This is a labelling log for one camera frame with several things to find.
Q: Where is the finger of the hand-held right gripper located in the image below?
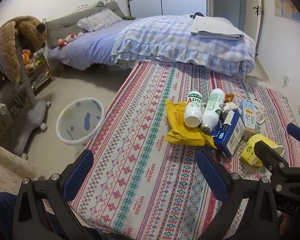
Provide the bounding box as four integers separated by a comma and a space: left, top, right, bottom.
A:
286, 123, 300, 155
254, 140, 294, 181

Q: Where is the floral beige cloth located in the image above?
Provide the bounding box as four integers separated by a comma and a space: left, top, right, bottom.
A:
0, 140, 38, 200

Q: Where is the plaid ruffled quilt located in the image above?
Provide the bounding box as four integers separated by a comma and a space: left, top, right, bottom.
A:
111, 15, 256, 78

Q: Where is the white bottle with foil top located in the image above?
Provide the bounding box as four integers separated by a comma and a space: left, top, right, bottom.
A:
200, 88, 226, 133

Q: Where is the patterned woven tablecloth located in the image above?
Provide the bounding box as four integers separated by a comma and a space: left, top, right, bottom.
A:
69, 60, 300, 240

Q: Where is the folded grey white blanket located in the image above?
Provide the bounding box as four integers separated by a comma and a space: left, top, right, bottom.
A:
191, 15, 245, 41

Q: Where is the plaid pillow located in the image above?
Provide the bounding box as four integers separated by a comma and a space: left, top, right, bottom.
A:
77, 8, 124, 32

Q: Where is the brown teddy bear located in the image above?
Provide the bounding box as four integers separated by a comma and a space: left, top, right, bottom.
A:
0, 16, 47, 98

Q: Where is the grey rolling chair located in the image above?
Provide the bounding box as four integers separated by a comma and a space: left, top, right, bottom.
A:
0, 20, 52, 159

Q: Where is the white and red cat plush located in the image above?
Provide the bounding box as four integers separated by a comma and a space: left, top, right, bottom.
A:
57, 33, 77, 47

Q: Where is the grey headboard cushion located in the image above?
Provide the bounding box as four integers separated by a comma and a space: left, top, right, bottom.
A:
45, 1, 127, 48

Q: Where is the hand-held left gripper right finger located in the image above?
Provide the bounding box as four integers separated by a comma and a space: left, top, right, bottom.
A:
196, 149, 280, 240

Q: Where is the blue and white carton box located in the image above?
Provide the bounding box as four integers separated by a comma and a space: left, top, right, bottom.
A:
211, 110, 245, 158

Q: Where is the bed with purple sheet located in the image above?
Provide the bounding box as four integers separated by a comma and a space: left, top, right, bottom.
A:
49, 17, 140, 70

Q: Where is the person's leg in blue jeans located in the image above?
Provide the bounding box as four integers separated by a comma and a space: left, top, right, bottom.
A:
0, 192, 65, 240

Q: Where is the white bottle with green label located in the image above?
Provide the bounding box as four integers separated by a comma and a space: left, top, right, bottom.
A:
184, 91, 203, 127

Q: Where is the white torn paper scrap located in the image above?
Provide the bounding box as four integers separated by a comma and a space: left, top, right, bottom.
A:
254, 100, 265, 124

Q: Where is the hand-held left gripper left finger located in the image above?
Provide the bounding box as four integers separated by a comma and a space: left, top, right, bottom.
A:
12, 149, 105, 240

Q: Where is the light blue milk carton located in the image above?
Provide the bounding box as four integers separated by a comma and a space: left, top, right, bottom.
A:
239, 99, 257, 135

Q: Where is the crushed yellow paper cup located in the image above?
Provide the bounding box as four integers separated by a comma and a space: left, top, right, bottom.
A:
240, 134, 284, 167

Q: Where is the white door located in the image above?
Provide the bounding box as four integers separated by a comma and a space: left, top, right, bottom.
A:
244, 0, 263, 55

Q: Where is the white wrapper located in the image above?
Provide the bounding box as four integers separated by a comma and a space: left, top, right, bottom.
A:
221, 101, 241, 121

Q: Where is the white patterned plastic bin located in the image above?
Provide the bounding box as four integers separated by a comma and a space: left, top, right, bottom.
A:
56, 98, 106, 146

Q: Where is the shelf with plush toys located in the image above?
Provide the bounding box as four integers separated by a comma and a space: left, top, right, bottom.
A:
22, 47, 56, 93

